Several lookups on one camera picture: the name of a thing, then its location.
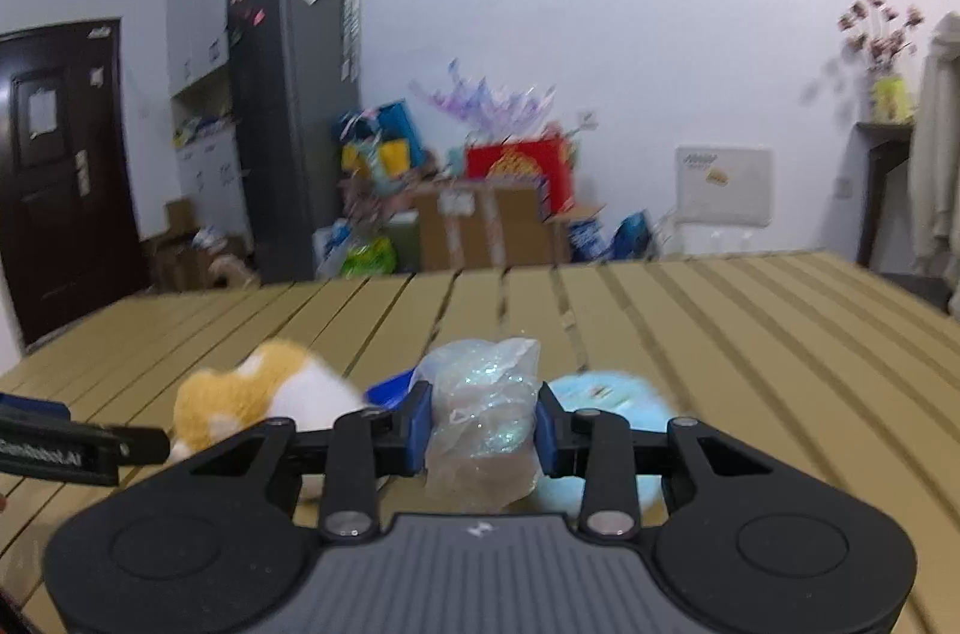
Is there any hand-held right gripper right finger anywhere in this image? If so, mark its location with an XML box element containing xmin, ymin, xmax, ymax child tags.
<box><xmin>535</xmin><ymin>381</ymin><xmax>774</xmax><ymax>542</ymax></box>

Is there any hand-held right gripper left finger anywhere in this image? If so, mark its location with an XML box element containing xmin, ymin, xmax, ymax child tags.
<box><xmin>187</xmin><ymin>381</ymin><xmax>435</xmax><ymax>542</ymax></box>

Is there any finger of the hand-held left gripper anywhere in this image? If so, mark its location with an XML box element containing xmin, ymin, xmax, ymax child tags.
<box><xmin>0</xmin><ymin>391</ymin><xmax>72</xmax><ymax>423</ymax></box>
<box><xmin>0</xmin><ymin>413</ymin><xmax>171</xmax><ymax>465</ymax></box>

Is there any clear glitter plastic bag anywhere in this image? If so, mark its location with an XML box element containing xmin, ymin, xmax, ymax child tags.
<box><xmin>413</xmin><ymin>337</ymin><xmax>543</xmax><ymax>516</ymax></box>

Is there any yellow white plush toy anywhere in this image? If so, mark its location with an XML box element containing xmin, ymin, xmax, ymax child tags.
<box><xmin>168</xmin><ymin>339</ymin><xmax>369</xmax><ymax>464</ymax></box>

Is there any small blue plastic item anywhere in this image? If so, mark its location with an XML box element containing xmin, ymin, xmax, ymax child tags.
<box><xmin>365</xmin><ymin>369</ymin><xmax>418</xmax><ymax>412</ymax></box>

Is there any light blue fluffy toy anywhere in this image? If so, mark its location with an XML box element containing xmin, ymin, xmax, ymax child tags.
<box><xmin>535</xmin><ymin>369</ymin><xmax>677</xmax><ymax>519</ymax></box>

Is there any green plastic bag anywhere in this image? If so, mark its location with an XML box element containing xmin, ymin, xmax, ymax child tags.
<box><xmin>340</xmin><ymin>236</ymin><xmax>399</xmax><ymax>276</ymax></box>

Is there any dark brown door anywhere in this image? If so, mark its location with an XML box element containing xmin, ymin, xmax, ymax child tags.
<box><xmin>0</xmin><ymin>18</ymin><xmax>148</xmax><ymax>351</ymax></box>

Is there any small brown cardboard box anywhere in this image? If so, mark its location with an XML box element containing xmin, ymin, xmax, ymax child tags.
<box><xmin>145</xmin><ymin>198</ymin><xmax>253</xmax><ymax>292</ymax></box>

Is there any blue snack bag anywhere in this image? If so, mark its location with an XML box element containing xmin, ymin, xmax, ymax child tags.
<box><xmin>569</xmin><ymin>212</ymin><xmax>654</xmax><ymax>262</ymax></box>

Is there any large brown cardboard box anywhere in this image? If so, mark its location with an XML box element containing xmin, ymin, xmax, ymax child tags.
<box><xmin>408</xmin><ymin>184</ymin><xmax>572</xmax><ymax>272</ymax></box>

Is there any tan slatted folding table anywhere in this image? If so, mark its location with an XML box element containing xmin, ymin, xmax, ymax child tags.
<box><xmin>0</xmin><ymin>251</ymin><xmax>960</xmax><ymax>634</ymax></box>

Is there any red gift box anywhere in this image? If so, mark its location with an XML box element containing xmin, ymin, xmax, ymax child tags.
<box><xmin>464</xmin><ymin>134</ymin><xmax>575</xmax><ymax>216</ymax></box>

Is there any blue gift bag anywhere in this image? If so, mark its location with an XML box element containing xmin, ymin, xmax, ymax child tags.
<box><xmin>337</xmin><ymin>101</ymin><xmax>422</xmax><ymax>187</ymax></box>

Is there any white paper notice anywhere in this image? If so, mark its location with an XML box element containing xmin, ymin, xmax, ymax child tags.
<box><xmin>25</xmin><ymin>87</ymin><xmax>60</xmax><ymax>139</ymax></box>

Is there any white plastic panel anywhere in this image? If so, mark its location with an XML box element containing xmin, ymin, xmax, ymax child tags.
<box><xmin>674</xmin><ymin>146</ymin><xmax>774</xmax><ymax>228</ymax></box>

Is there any iridescent paper decoration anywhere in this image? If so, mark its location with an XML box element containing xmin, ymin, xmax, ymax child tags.
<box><xmin>408</xmin><ymin>59</ymin><xmax>560</xmax><ymax>145</ymax></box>

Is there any dark grey refrigerator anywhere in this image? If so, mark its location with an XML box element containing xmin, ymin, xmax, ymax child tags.
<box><xmin>226</xmin><ymin>0</ymin><xmax>362</xmax><ymax>284</ymax></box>

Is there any dark wooden side table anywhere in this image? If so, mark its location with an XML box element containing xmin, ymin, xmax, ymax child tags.
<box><xmin>854</xmin><ymin>119</ymin><xmax>917</xmax><ymax>268</ymax></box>

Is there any yellow vase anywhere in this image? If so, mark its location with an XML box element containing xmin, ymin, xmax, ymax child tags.
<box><xmin>871</xmin><ymin>74</ymin><xmax>913</xmax><ymax>122</ymax></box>

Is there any dried flower bouquet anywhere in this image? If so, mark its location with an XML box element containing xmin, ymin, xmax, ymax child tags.
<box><xmin>838</xmin><ymin>0</ymin><xmax>924</xmax><ymax>77</ymax></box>

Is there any white wall cabinet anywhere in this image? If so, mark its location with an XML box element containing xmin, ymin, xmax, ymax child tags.
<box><xmin>166</xmin><ymin>0</ymin><xmax>253</xmax><ymax>247</ymax></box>

